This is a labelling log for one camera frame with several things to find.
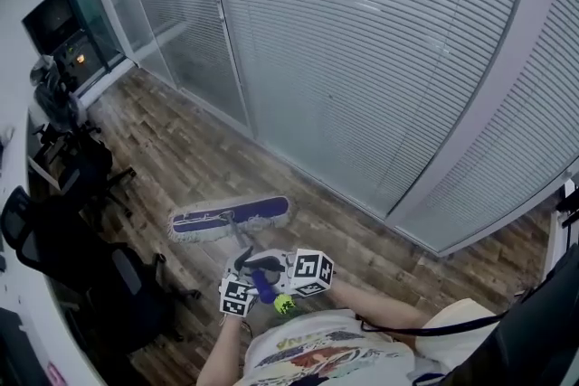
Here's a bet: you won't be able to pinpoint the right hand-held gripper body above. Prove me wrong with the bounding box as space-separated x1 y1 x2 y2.
273 248 336 299

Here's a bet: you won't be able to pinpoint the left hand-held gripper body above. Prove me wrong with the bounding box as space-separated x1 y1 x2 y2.
218 259 261 319

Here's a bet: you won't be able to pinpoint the purple dust mop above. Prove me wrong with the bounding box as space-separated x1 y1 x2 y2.
167 194 294 305

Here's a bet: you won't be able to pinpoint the person's left forearm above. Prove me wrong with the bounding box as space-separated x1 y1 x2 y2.
196 315 248 386

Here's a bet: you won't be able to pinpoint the person's right forearm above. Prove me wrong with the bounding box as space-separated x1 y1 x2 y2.
327 278 431 331

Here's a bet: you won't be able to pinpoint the neon yellow shoe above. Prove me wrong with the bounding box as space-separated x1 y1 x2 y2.
273 292 297 316

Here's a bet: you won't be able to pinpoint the person's dark trousers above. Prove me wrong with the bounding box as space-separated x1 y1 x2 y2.
246 306 290 338

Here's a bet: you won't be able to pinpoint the printed white t-shirt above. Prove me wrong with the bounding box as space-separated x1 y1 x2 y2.
242 297 498 386

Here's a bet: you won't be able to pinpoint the black mesh-back office chair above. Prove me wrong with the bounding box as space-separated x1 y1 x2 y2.
0 184 203 356

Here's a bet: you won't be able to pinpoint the small pink item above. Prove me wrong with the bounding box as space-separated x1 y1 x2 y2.
44 362 68 386

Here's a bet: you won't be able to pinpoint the long white desk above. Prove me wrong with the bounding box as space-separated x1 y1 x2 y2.
0 121 108 386

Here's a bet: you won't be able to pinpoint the white blinds glass partition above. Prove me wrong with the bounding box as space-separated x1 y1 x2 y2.
97 0 579 257

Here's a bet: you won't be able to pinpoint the black monitor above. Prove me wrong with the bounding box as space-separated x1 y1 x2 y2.
0 306 49 386

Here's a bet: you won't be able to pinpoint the grey jacket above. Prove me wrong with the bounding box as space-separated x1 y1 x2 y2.
29 53 85 135

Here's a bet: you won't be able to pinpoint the dark glass door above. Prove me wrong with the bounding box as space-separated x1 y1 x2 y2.
22 0 128 87

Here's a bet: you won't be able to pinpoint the black cable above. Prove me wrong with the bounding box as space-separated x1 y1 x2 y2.
356 309 508 338

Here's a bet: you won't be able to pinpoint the black head-mounted camera rig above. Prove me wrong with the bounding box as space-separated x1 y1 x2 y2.
413 241 579 386

